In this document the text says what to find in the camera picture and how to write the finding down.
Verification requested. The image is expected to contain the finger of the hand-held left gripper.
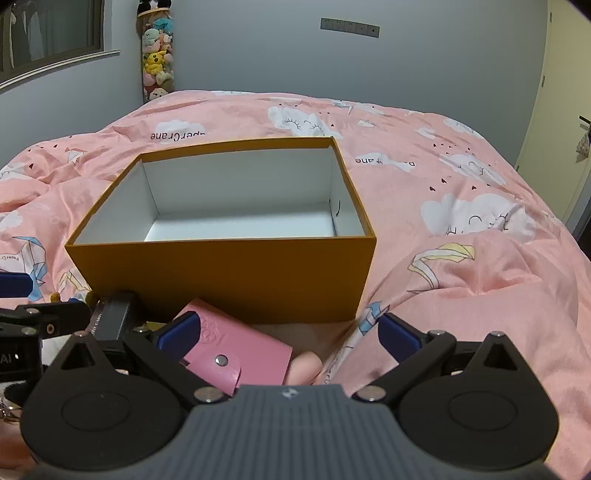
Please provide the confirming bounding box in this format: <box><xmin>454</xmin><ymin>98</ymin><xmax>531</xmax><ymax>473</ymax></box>
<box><xmin>0</xmin><ymin>272</ymin><xmax>34</xmax><ymax>300</ymax></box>
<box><xmin>0</xmin><ymin>301</ymin><xmax>92</xmax><ymax>344</ymax></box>

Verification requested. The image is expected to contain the clear tube of plush toys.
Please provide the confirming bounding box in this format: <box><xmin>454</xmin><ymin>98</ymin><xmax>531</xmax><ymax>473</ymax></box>
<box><xmin>139</xmin><ymin>9</ymin><xmax>176</xmax><ymax>104</ymax></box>

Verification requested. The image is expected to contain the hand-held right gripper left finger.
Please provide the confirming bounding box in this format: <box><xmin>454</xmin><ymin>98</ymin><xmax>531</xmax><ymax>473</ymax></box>
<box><xmin>51</xmin><ymin>311</ymin><xmax>227</xmax><ymax>404</ymax></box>

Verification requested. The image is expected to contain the pink printed blanket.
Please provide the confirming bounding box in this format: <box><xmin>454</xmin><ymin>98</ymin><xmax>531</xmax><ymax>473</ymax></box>
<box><xmin>0</xmin><ymin>89</ymin><xmax>591</xmax><ymax>480</ymax></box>

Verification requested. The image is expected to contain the orange cardboard box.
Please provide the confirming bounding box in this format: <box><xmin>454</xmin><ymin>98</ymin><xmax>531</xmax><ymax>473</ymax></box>
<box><xmin>65</xmin><ymin>136</ymin><xmax>377</xmax><ymax>324</ymax></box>

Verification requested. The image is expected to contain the pink tube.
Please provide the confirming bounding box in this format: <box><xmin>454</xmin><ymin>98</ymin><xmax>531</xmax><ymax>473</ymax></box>
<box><xmin>283</xmin><ymin>351</ymin><xmax>324</xmax><ymax>386</ymax></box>

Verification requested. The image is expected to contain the dark grey small box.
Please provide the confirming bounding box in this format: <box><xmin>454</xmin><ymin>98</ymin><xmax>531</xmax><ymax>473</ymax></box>
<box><xmin>88</xmin><ymin>292</ymin><xmax>145</xmax><ymax>344</ymax></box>

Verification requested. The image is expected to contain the pink snap wallet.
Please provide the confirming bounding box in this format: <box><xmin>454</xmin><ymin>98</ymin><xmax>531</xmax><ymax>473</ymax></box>
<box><xmin>172</xmin><ymin>298</ymin><xmax>293</xmax><ymax>397</ymax></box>

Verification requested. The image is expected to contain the window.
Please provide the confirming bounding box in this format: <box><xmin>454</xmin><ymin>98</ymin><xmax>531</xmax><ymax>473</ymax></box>
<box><xmin>0</xmin><ymin>0</ymin><xmax>122</xmax><ymax>90</ymax></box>

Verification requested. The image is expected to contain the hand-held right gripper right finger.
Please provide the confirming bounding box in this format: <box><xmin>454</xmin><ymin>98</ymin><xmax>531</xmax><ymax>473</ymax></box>
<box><xmin>353</xmin><ymin>311</ymin><xmax>532</xmax><ymax>404</ymax></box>

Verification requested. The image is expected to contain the cream door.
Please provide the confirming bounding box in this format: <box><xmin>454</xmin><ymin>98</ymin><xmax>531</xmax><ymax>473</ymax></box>
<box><xmin>514</xmin><ymin>0</ymin><xmax>591</xmax><ymax>243</ymax></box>

